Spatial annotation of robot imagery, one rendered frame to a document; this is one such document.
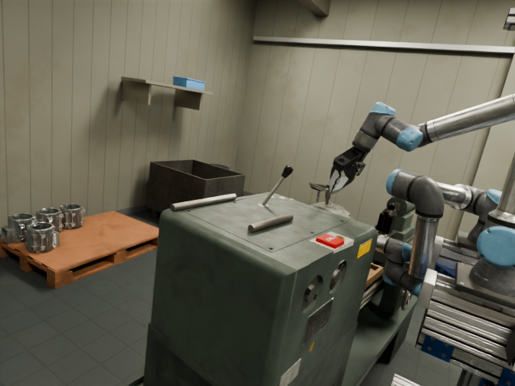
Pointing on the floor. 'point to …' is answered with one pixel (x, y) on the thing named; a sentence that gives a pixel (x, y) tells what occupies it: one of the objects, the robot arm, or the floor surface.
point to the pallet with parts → (73, 241)
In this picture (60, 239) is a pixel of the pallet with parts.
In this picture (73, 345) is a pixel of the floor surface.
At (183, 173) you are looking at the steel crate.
